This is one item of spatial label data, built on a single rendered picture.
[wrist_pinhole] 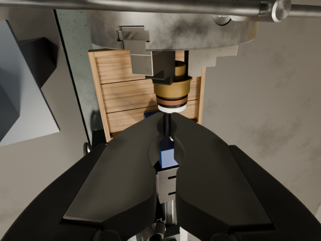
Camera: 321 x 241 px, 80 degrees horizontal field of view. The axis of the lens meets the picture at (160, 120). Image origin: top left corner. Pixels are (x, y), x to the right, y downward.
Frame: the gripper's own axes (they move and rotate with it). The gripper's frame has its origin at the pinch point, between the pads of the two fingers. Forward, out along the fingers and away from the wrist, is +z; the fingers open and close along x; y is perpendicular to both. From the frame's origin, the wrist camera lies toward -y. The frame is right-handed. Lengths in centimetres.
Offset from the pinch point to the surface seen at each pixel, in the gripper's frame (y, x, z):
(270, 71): 45, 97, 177
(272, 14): -5.6, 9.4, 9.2
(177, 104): 12.2, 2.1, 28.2
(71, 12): -6, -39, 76
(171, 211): 86, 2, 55
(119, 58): 6.0, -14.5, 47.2
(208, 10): -6.0, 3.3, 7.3
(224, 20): -4.8, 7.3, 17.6
